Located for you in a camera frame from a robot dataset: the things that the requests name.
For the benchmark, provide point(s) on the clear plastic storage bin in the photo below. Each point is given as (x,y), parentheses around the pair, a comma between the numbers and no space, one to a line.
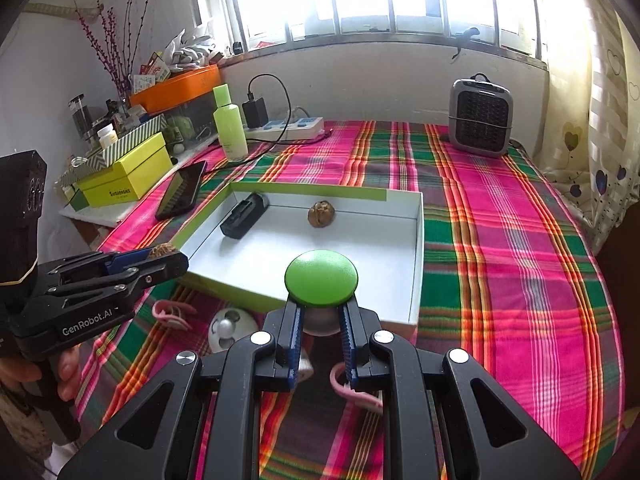
(190,123)

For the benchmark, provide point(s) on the black smartphone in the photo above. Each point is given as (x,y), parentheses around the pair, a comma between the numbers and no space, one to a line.
(180,196)

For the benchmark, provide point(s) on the black window latch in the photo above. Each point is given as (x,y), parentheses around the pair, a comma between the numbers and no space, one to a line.
(464,38)

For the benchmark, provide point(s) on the orange storage bin lid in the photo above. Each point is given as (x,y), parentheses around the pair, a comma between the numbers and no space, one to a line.
(177,90)

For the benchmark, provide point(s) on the red berry branches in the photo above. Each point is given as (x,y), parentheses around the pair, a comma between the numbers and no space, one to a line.
(118,50)

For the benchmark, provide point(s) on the floral cream curtain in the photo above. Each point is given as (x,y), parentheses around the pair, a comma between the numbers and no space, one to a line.
(590,146)

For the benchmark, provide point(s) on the white power strip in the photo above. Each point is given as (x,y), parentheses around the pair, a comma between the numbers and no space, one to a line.
(305,128)

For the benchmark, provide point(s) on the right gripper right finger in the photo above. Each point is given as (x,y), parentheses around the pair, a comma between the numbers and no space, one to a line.
(445,416)

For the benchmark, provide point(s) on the grey small space heater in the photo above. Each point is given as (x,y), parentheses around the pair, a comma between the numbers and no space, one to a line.
(480,116)

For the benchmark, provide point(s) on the small white jar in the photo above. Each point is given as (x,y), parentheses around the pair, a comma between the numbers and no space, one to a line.
(305,369)

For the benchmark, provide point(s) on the striped grey white box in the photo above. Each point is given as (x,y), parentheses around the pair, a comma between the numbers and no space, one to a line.
(105,157)

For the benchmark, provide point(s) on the green mushroom suction hook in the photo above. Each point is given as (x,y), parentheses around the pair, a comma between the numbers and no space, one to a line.
(321,281)

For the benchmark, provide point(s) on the black silver charger device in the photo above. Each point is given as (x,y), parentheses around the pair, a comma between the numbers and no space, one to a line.
(244,215)

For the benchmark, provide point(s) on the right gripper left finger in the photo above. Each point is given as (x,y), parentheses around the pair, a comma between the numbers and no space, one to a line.
(198,417)

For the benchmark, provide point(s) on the black power adapter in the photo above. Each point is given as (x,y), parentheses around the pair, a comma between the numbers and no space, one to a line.
(255,111)

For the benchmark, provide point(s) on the yellow shoe box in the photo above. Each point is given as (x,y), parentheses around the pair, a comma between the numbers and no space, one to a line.
(130,177)

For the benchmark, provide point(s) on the small walnut in box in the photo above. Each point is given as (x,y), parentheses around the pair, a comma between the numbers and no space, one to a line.
(321,214)

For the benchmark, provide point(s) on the white smiley round gadget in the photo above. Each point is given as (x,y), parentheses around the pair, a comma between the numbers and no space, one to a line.
(228,326)

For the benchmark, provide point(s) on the large pink cable clip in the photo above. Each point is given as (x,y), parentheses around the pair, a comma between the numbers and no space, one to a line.
(173,314)

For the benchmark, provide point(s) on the large brown walnut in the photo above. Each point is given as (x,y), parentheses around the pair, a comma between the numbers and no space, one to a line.
(161,250)

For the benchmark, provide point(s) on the green lotion bottle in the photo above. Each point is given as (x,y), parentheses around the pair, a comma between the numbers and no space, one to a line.
(228,121)

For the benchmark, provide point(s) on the plaid pink green bedsheet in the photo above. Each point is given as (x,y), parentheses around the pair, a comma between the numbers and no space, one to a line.
(507,277)

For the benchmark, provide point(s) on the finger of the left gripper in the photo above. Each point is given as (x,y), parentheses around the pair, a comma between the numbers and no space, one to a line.
(146,274)
(92,264)

